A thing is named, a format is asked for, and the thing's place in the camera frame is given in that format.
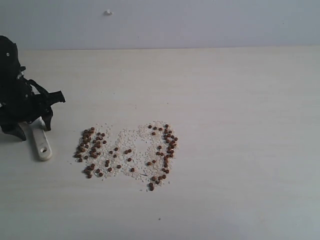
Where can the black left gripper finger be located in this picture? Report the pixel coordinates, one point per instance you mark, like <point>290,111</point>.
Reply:
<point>18,132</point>
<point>47,118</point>

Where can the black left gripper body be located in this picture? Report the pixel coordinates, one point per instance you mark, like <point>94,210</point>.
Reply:
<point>24,100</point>

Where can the white wooden brush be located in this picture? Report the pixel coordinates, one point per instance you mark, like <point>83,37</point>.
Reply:
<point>41,142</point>

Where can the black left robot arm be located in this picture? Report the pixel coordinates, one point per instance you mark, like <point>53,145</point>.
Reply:
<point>9,60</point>

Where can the brown beans and rice pile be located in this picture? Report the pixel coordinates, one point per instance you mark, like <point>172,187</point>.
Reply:
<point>144,153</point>

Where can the white wall plug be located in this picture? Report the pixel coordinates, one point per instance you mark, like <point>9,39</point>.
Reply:
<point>108,13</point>

